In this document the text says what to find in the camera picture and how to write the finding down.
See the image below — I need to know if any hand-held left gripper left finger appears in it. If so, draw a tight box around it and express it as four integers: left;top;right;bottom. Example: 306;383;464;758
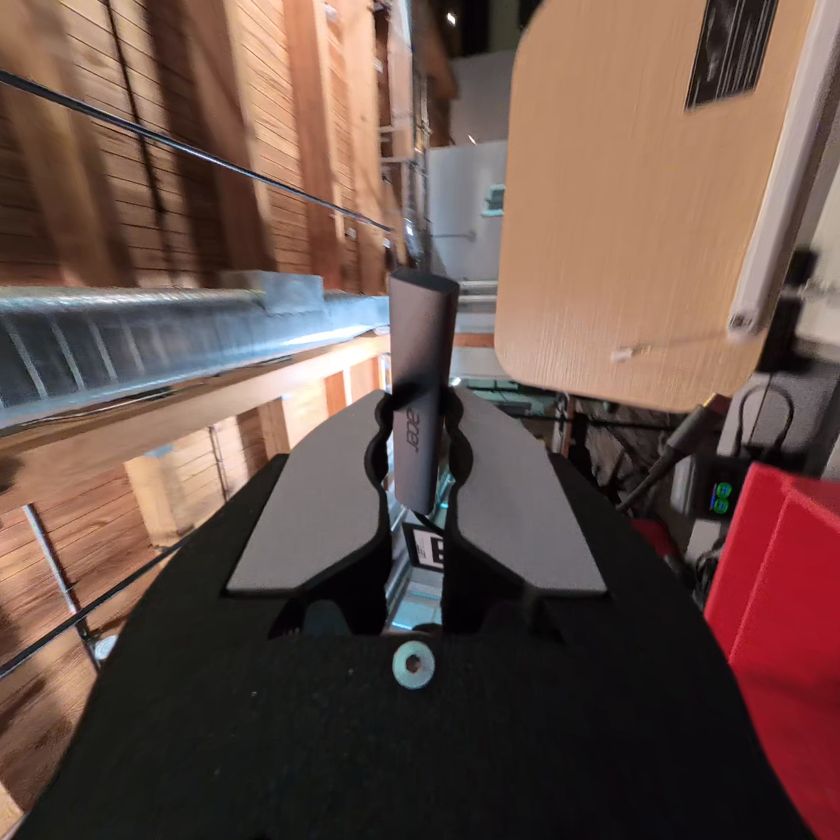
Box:
225;390;396;635

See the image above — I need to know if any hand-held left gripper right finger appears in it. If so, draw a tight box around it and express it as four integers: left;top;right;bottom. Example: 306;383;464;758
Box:
435;387;609;635

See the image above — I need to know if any grey USB hub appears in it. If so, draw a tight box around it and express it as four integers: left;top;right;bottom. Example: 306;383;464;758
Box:
387;268;460;534

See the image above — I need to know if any red plastic bin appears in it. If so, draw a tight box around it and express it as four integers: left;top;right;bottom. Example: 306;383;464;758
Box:
703;461;840;840

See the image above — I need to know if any white printed tag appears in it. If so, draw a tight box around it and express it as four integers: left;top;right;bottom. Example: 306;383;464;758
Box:
402;523;448;567

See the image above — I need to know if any wooden book stand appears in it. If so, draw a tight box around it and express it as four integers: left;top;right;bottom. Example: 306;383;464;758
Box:
493;0;840;414

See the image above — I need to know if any grey plug cable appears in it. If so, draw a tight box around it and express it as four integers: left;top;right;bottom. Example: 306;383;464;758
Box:
616;392;731;514

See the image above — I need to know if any metal ventilation duct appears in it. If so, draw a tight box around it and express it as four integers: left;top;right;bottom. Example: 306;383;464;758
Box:
0;269;395;427

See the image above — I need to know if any thin black overhead wire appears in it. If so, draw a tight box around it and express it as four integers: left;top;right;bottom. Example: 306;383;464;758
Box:
0;528;198;680
0;69;396;232

